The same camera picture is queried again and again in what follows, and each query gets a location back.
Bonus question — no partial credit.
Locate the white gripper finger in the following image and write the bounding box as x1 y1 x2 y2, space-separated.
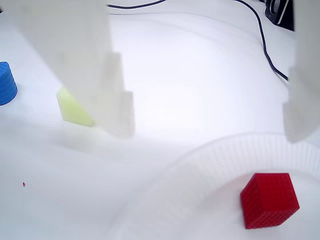
2 0 136 139
282 0 320 144

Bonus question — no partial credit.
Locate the red cube block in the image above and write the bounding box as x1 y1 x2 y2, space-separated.
239 172 300 230

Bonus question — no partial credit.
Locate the pale yellow foam block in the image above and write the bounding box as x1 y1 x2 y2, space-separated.
55 86 97 128

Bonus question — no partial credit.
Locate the blue ribbed cylinder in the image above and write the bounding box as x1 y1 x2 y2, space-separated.
0 61 19 106

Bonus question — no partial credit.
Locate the black speaker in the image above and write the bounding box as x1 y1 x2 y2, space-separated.
264 0 295 32

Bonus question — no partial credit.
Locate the white round plate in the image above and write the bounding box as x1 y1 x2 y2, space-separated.
117 132 320 240

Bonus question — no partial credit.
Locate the long black cable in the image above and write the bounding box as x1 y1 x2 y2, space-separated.
233 0 290 81

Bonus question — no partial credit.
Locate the thin black cable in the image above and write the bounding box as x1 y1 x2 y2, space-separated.
106 0 166 9

